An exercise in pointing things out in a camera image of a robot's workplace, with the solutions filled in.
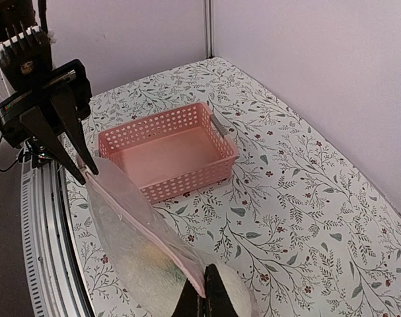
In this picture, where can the pink plastic basket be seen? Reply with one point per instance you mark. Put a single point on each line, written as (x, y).
(172, 152)

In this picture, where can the pale ridged gourd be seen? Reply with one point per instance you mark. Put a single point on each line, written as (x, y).
(240, 296)

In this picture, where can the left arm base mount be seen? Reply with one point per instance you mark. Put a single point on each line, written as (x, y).
(28, 151)

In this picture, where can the floral patterned table mat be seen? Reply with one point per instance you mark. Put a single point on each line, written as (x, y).
(307, 232)

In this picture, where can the aluminium front rail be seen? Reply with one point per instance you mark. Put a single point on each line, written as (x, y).
(55, 279)

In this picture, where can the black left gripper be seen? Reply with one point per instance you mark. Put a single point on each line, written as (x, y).
(64, 103)

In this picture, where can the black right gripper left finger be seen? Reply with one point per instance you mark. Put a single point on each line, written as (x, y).
(190, 304)

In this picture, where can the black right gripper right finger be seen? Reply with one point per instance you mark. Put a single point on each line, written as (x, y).
(217, 301)

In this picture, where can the clear zip top bag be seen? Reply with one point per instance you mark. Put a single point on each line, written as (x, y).
(146, 253)

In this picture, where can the left aluminium frame post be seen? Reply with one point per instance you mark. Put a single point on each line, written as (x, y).
(208, 19)

